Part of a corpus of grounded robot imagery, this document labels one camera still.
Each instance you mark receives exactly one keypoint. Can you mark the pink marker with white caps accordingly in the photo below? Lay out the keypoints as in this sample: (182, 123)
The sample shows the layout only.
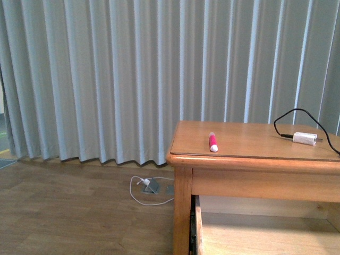
(213, 142)

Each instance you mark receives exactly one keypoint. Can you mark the wooden drawer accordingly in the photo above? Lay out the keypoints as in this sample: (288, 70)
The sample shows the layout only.
(223, 225)

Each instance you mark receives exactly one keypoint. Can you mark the closed metal floor plate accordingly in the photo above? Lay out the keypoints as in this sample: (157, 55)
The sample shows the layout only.
(170, 190)

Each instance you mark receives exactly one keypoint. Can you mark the open metal floor socket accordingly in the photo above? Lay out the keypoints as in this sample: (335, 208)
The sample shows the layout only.
(151, 186)

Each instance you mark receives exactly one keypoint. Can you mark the grey pleated curtain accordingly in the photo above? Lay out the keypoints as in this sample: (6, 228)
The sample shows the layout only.
(111, 79)

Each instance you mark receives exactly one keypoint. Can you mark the wooden dresser cabinet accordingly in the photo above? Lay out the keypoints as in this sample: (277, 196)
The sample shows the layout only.
(251, 162)

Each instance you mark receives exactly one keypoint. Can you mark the white usb power adapter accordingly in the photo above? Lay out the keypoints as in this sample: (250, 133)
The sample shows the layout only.
(306, 138)

